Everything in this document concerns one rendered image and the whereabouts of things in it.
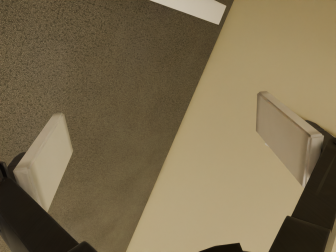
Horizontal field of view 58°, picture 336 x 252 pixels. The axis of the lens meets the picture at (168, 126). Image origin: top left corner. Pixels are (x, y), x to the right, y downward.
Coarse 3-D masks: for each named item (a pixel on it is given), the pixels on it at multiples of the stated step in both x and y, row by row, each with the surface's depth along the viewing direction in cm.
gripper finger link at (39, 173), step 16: (48, 128) 17; (64, 128) 20; (32, 144) 16; (48, 144) 16; (64, 144) 19; (32, 160) 14; (48, 160) 16; (64, 160) 19; (16, 176) 14; (32, 176) 14; (48, 176) 16; (32, 192) 14; (48, 192) 16; (48, 208) 15
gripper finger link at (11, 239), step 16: (0, 176) 13; (0, 192) 12; (16, 192) 12; (0, 208) 11; (16, 208) 11; (32, 208) 11; (0, 224) 12; (16, 224) 11; (32, 224) 10; (48, 224) 10; (16, 240) 11; (32, 240) 10; (48, 240) 10; (64, 240) 10
